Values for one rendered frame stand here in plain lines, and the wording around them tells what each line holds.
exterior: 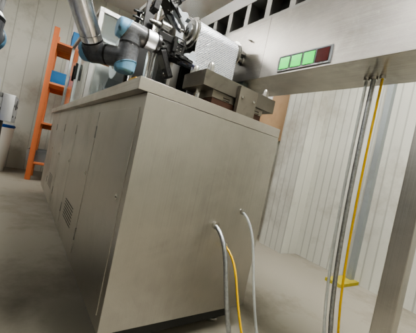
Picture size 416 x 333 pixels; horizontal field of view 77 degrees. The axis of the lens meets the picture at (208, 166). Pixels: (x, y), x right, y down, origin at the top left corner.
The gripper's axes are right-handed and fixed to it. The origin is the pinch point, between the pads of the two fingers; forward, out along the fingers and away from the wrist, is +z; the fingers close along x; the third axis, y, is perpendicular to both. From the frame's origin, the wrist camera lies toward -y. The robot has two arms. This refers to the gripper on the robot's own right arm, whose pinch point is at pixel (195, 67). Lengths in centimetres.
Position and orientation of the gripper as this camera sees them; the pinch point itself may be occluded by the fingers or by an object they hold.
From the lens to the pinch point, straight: 124.9
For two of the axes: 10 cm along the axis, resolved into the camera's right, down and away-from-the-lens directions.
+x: -5.8, -1.4, 8.0
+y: 2.1, -9.8, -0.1
